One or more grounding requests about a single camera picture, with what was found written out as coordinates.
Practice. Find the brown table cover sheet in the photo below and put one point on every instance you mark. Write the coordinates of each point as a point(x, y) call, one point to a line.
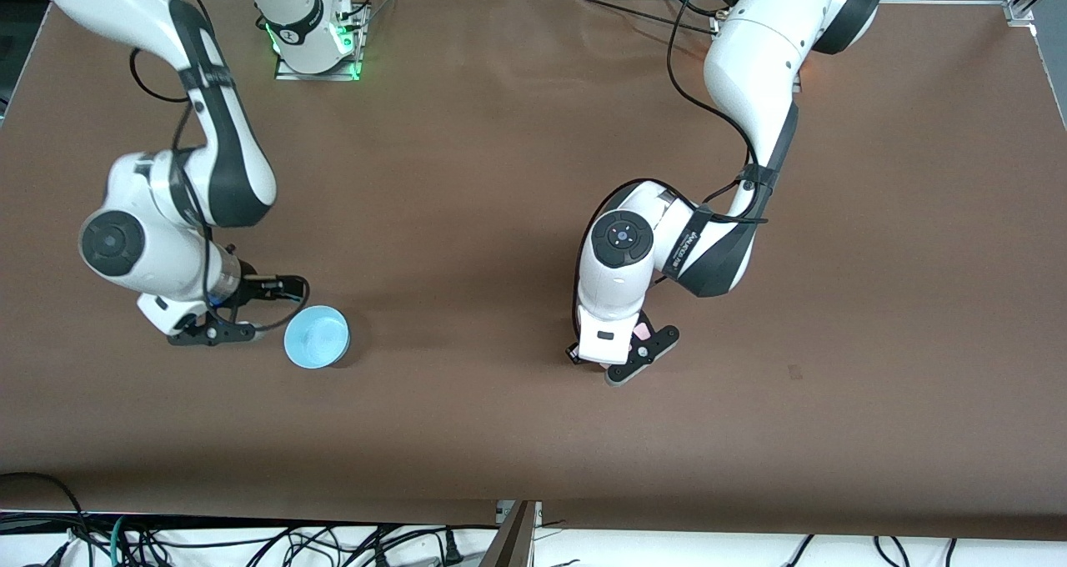
point(500, 217)

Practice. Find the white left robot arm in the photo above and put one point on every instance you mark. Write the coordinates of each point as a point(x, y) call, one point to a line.
point(750, 50)

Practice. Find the blue bowl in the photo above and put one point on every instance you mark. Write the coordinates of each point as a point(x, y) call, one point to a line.
point(315, 338)

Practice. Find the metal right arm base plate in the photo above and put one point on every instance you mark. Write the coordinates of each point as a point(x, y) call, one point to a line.
point(321, 76)

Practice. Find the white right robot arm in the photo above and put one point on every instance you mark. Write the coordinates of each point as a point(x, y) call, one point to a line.
point(150, 242)

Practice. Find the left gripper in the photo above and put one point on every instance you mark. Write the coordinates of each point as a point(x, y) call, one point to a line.
point(570, 352)

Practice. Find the metal corner bracket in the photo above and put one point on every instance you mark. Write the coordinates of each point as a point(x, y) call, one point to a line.
point(1019, 10)

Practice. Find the pink bowl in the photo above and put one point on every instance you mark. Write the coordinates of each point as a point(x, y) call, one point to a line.
point(642, 332)

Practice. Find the aluminium frame profile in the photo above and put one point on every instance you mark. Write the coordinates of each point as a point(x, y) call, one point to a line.
point(518, 542)

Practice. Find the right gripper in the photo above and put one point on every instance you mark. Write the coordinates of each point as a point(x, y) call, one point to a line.
point(251, 288)

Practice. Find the black power plug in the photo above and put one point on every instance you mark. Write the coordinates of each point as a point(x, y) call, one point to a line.
point(451, 548)

